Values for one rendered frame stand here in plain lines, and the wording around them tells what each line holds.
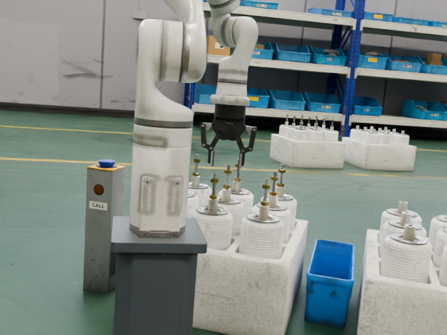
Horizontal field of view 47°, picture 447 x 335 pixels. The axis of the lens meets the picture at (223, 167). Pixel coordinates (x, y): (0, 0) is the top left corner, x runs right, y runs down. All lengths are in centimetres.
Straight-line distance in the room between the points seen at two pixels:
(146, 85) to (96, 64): 556
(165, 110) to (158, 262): 23
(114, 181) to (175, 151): 50
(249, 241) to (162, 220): 36
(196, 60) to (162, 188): 20
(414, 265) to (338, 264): 44
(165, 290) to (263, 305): 36
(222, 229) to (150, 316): 37
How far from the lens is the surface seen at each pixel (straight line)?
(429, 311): 113
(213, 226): 114
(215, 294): 116
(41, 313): 127
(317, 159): 356
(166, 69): 79
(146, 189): 79
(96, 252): 134
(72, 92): 636
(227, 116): 122
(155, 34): 78
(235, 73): 123
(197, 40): 79
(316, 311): 128
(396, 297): 111
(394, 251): 112
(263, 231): 112
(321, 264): 154
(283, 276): 111
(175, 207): 80
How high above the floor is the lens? 55
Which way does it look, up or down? 10 degrees down
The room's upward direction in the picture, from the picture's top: 5 degrees clockwise
